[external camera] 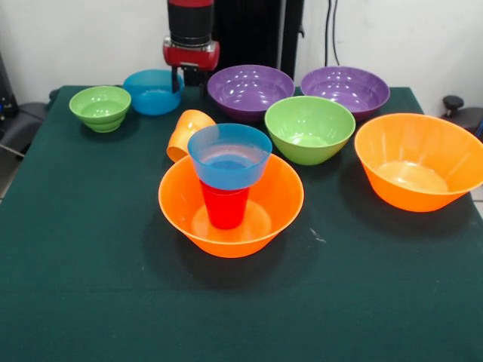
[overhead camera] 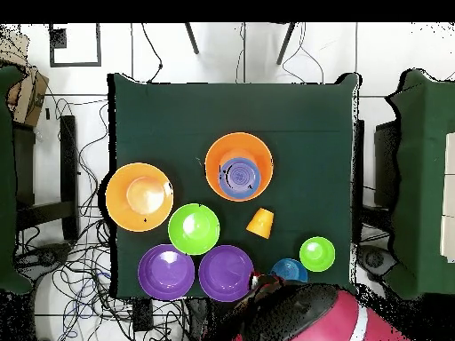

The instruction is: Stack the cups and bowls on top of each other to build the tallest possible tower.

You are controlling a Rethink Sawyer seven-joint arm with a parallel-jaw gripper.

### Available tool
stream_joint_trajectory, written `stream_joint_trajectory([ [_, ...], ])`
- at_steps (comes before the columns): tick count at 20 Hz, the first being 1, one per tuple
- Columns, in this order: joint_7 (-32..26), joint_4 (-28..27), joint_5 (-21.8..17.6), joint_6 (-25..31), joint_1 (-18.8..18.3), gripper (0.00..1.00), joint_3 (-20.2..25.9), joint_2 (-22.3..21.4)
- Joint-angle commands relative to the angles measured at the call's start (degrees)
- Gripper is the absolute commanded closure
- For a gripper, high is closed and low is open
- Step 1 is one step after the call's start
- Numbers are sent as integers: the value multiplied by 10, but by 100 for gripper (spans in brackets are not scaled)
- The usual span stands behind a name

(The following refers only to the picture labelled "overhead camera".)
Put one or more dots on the black tripod leg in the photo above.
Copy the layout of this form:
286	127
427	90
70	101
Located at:
192	39
285	44

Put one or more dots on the white boxes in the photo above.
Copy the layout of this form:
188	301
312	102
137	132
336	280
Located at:
448	195

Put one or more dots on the large orange plastic bowl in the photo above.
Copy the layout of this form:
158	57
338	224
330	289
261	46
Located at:
245	145
139	197

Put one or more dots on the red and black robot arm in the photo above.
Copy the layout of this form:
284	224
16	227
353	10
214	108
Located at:
302	316

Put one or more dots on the purple plastic bowl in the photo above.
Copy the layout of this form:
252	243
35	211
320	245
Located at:
225	272
166	272

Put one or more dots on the cardboard box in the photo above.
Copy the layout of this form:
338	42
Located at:
28	92

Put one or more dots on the dark green tablecloth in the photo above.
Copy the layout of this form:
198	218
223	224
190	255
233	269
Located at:
231	113

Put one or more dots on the orange plastic cup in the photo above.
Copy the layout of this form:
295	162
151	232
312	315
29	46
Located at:
261	222

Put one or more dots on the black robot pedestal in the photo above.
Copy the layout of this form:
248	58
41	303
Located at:
199	319

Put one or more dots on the black bench frame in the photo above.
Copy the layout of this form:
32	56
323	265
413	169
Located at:
68	160

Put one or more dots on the small blue plastic bowl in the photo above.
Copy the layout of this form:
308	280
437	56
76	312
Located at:
240	177
289	270

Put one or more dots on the small green plastic bowl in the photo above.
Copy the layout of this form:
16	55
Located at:
317	254

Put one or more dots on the medium green plastic bowl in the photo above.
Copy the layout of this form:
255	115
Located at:
193	229

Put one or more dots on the green cloth side table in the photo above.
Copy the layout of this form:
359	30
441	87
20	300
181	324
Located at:
423	177
7	177

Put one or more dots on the black power strip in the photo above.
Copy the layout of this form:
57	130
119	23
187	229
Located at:
143	314

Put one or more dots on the black floor frame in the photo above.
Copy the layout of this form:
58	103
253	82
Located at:
75	64

